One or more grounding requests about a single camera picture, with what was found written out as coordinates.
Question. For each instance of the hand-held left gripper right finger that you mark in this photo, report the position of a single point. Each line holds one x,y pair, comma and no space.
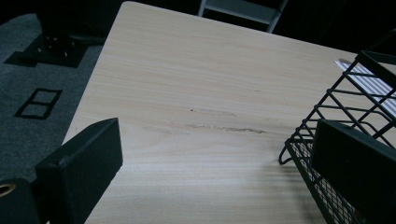
358,168

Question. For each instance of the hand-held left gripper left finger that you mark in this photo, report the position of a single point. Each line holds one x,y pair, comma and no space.
81,168

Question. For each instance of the grey striped placemat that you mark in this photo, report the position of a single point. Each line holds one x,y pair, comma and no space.
367,81

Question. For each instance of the black stand base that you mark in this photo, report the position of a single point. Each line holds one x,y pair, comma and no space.
56,46

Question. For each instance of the black floor tape frame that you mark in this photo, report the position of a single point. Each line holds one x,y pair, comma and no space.
40,104

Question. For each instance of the white metal stand frame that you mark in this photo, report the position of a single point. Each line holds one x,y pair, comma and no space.
243,9

